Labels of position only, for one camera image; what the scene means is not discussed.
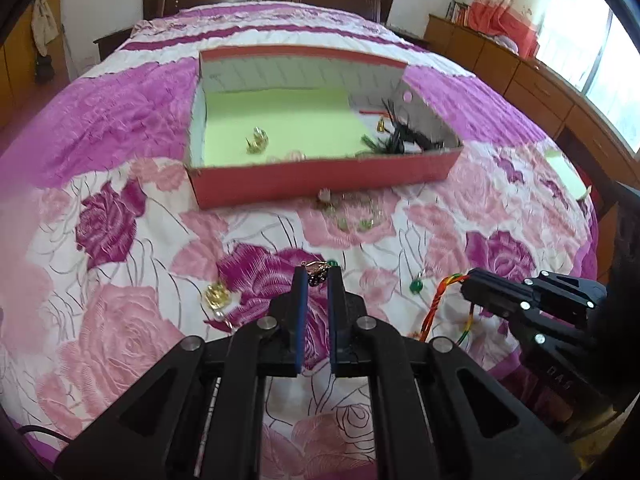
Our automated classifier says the colorful braided red bracelet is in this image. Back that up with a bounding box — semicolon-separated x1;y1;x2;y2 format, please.
416;272;482;346

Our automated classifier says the green bead pendant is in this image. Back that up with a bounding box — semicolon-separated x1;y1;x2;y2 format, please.
409;269;428;295

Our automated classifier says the gold pearl brooch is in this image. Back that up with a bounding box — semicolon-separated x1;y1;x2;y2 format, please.
202;282;233;332

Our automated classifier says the black ribbon hair clip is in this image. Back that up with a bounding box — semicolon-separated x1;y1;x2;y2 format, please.
360;100;445;155

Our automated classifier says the small dark crystal earring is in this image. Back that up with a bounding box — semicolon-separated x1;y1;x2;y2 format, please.
300;260;332;287

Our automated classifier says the red cord green bead bracelet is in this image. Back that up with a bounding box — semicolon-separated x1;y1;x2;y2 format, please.
357;105;402;134

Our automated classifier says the pink flower hair clip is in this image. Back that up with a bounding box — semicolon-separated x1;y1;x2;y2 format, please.
266;151;306;164

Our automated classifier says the gold flower earring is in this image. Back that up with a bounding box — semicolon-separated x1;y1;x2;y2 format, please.
246;127;269;155

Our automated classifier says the green paper sheet on bed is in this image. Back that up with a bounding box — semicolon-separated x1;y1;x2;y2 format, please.
544;150;591;200

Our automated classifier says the wooden dresser cabinet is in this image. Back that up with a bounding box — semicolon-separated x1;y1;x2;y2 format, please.
423;13;640;196

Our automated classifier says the floral pink purple bedspread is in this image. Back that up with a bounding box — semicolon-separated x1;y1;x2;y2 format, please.
1;2;598;478

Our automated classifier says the window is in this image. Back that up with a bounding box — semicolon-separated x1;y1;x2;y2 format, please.
536;0;640;154

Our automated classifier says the floral cream red curtain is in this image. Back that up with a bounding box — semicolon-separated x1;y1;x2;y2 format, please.
468;0;548;58

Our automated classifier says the green paper sheet in box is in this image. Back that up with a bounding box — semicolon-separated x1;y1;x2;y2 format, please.
203;89;373;167

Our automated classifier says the pink cardboard shoebox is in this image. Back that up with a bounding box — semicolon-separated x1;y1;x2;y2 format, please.
186;46;462;209

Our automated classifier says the wooden wardrobe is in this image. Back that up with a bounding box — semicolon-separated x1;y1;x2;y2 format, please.
1;0;70;136

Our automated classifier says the black hanging bag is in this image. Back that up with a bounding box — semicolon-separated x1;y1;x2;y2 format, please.
35;54;55;84

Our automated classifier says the left nightstand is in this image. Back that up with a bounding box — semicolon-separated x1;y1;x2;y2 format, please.
93;28;132;61

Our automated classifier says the hanging beige cloth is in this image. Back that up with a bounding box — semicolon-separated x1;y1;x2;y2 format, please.
32;0;58;58

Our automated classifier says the black cable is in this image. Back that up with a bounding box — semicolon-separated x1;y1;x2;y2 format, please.
16;424;74;444

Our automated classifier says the pale green bead bracelet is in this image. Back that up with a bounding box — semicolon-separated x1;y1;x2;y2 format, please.
316;187;384;233

